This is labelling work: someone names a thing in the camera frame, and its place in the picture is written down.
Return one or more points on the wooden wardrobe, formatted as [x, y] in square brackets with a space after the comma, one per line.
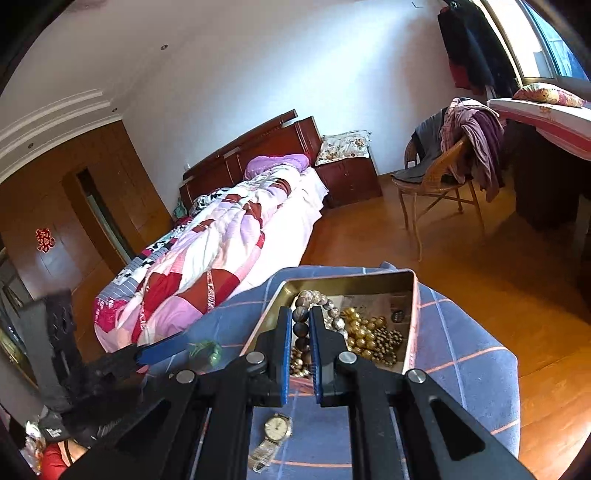
[49, 193]

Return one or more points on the bed with patchwork quilt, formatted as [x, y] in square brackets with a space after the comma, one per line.
[255, 229]

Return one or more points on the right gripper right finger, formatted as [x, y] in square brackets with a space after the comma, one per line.
[403, 426]

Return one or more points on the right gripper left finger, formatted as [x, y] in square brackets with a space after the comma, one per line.
[196, 427]

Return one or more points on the dark gold bead strand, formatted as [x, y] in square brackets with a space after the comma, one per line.
[387, 343]

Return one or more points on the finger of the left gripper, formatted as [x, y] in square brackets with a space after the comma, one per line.
[148, 355]

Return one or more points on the paper in tin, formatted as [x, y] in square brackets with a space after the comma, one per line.
[396, 308]

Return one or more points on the wicker chair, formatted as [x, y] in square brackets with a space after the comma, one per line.
[419, 198]

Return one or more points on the hanging dark coats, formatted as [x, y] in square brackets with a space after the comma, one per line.
[478, 61]

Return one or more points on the clothes draped on chair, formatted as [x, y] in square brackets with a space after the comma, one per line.
[464, 120]

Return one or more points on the desk with red-striped cloth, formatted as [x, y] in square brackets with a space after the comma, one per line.
[548, 148]

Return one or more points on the dark wood nightstand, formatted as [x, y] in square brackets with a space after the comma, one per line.
[349, 181]

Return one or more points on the dark wood headboard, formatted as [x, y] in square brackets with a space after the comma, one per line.
[225, 167]

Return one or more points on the window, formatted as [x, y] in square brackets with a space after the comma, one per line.
[537, 47]

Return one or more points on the silver wristwatch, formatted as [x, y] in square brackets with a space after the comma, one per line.
[276, 430]

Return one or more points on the pink floral tin box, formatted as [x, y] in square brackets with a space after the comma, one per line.
[300, 295]

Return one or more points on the floral cushion on nightstand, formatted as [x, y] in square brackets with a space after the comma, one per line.
[348, 145]

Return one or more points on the purple pillow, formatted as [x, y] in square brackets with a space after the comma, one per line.
[262, 163]

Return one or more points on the floral pillow on desk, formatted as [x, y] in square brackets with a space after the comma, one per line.
[549, 94]

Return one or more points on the red paper decoration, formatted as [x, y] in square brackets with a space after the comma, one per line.
[45, 240]

